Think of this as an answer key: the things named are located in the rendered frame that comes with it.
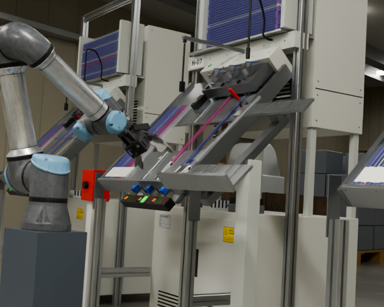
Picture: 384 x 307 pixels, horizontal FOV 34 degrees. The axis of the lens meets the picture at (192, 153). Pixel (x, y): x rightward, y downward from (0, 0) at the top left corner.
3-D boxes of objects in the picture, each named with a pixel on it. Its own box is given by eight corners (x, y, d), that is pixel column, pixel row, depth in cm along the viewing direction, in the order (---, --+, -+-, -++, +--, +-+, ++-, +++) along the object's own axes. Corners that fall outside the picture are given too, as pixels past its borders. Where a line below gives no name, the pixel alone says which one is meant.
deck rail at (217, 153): (190, 196, 231) (181, 184, 229) (187, 195, 233) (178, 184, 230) (293, 75, 261) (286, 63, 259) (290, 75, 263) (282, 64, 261)
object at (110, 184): (187, 195, 233) (176, 181, 230) (106, 190, 287) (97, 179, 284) (189, 193, 233) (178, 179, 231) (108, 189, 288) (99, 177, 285)
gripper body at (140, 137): (133, 160, 230) (112, 137, 225) (138, 147, 237) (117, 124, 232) (149, 151, 226) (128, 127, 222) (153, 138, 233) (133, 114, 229)
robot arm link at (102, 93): (82, 103, 222) (96, 88, 226) (102, 125, 227) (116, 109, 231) (93, 100, 216) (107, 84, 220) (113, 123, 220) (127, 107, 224)
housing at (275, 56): (286, 83, 262) (268, 56, 256) (216, 95, 302) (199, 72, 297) (296, 72, 265) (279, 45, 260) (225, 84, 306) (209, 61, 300)
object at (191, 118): (245, 127, 249) (238, 117, 247) (158, 134, 303) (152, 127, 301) (289, 75, 263) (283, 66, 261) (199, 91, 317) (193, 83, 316)
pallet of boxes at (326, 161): (342, 253, 857) (346, 158, 865) (404, 261, 799) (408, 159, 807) (289, 256, 758) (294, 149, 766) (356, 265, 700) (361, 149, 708)
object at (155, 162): (185, 188, 232) (180, 182, 231) (105, 184, 287) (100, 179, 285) (215, 153, 240) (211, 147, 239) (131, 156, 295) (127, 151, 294)
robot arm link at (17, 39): (29, 8, 184) (136, 116, 210) (13, 14, 192) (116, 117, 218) (7, 35, 179) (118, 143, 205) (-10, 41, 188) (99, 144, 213)
